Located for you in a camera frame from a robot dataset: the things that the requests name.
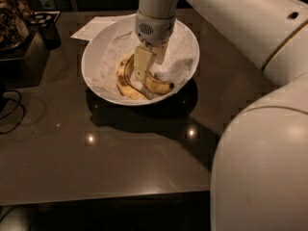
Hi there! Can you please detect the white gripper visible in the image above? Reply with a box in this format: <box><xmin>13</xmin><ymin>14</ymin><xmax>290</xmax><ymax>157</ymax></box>
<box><xmin>134</xmin><ymin>12</ymin><xmax>175</xmax><ymax>81</ymax></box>

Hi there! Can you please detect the yellow banana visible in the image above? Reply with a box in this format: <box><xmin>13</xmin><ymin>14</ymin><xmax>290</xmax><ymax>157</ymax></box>
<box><xmin>144</xmin><ymin>73</ymin><xmax>174</xmax><ymax>95</ymax></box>
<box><xmin>116</xmin><ymin>54</ymin><xmax>147</xmax><ymax>100</ymax></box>

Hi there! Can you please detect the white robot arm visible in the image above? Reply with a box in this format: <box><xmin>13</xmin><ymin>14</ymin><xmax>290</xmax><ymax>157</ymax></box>
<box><xmin>137</xmin><ymin>0</ymin><xmax>308</xmax><ymax>231</ymax></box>

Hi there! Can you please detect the white bowl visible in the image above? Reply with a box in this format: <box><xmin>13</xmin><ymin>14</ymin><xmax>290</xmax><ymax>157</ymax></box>
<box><xmin>81</xmin><ymin>13</ymin><xmax>200</xmax><ymax>107</ymax></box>

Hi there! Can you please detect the white paper napkin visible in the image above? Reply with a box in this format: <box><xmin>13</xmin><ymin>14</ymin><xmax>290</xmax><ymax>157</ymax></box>
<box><xmin>90</xmin><ymin>19</ymin><xmax>195</xmax><ymax>102</ymax></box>

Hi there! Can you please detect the white paper sheet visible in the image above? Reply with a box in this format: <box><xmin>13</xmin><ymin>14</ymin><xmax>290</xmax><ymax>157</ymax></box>
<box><xmin>71</xmin><ymin>15</ymin><xmax>126</xmax><ymax>41</ymax></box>

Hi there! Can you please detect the black cup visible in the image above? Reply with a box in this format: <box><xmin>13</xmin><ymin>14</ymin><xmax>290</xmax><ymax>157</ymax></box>
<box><xmin>39</xmin><ymin>24</ymin><xmax>62</xmax><ymax>50</ymax></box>

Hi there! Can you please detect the dark box stand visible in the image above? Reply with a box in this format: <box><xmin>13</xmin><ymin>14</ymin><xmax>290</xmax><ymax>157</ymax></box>
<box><xmin>0</xmin><ymin>27</ymin><xmax>50</xmax><ymax>89</ymax></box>

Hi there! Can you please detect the glass jar with snacks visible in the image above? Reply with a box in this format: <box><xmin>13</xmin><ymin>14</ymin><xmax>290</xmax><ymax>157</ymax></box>
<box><xmin>0</xmin><ymin>0</ymin><xmax>30</xmax><ymax>52</ymax></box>

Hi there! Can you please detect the black cable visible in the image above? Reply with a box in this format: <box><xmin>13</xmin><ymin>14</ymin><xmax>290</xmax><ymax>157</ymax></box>
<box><xmin>0</xmin><ymin>89</ymin><xmax>27</xmax><ymax>136</ymax></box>

